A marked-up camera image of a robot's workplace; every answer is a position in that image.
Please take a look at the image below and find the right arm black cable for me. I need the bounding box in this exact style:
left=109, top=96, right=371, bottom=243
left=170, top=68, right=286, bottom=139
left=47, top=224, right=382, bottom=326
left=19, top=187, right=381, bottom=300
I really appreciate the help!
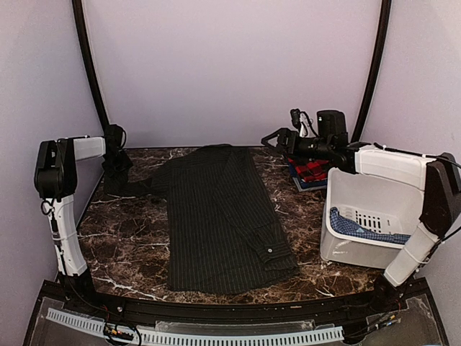
left=290, top=107, right=318, bottom=138

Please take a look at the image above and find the left black frame post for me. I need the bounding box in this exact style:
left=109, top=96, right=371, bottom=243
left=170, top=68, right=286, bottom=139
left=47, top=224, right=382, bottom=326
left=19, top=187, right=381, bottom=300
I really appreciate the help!
left=71, top=0, right=109, bottom=131

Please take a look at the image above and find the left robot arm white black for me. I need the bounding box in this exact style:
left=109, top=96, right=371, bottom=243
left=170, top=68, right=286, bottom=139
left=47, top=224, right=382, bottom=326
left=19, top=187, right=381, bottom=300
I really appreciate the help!
left=34, top=130, right=126, bottom=277

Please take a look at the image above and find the blue checked shirt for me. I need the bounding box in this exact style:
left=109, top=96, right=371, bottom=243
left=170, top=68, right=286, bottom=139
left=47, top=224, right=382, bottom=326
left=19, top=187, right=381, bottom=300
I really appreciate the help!
left=329, top=207, right=411, bottom=244

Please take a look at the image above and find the right black frame post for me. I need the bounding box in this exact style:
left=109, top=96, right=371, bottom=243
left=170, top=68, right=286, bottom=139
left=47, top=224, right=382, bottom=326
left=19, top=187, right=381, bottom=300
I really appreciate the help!
left=352, top=0, right=392, bottom=142

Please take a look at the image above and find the black frame post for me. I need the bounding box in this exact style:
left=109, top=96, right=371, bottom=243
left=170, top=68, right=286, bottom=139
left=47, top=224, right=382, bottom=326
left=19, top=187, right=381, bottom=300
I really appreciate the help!
left=71, top=0, right=109, bottom=131
left=352, top=0, right=392, bottom=142

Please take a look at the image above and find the white plastic bin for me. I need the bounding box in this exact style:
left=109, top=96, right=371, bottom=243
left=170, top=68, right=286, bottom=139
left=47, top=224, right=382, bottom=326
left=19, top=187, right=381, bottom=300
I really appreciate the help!
left=320, top=168, right=424, bottom=269

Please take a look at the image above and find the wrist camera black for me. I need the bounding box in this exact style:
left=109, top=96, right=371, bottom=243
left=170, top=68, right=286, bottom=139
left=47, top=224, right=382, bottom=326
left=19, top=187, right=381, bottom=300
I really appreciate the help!
left=317, top=110, right=347, bottom=138
left=104, top=124, right=127, bottom=152

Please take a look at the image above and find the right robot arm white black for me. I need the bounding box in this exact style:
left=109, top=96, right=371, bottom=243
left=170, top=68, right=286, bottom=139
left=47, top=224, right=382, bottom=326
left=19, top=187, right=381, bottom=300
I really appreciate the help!
left=261, top=128, right=460, bottom=287

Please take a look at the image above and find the black curved front rail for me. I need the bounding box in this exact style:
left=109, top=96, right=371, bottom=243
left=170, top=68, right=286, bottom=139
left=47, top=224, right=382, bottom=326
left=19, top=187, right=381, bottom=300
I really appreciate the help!
left=33, top=278, right=432, bottom=327

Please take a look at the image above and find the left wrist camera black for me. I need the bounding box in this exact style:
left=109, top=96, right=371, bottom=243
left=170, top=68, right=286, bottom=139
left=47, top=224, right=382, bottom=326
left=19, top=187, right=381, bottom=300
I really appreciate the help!
left=104, top=124, right=127, bottom=152

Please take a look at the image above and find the dark pinstripe long sleeve shirt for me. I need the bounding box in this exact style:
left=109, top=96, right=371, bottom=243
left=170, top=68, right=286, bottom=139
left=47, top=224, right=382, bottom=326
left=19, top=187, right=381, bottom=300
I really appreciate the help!
left=104, top=144, right=298, bottom=294

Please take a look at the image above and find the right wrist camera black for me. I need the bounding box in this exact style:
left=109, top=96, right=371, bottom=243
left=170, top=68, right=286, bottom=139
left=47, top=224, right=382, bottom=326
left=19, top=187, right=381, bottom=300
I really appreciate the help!
left=317, top=110, right=347, bottom=138

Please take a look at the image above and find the white slotted cable duct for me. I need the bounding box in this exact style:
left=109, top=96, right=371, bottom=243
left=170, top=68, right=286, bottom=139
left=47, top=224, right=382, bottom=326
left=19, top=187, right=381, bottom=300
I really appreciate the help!
left=46, top=308, right=344, bottom=345

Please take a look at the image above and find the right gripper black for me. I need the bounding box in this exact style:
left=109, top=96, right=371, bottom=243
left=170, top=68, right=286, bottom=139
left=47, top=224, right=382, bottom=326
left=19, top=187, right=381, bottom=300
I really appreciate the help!
left=261, top=128, right=333, bottom=164

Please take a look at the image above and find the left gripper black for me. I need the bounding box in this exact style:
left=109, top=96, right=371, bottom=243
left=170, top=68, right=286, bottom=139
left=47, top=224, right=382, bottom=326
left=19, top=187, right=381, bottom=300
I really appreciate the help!
left=101, top=149, right=132, bottom=179

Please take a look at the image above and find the red black plaid shirt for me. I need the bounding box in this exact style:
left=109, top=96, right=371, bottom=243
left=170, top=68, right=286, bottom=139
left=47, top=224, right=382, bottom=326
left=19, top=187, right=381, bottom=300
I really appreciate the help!
left=287, top=158, right=332, bottom=183

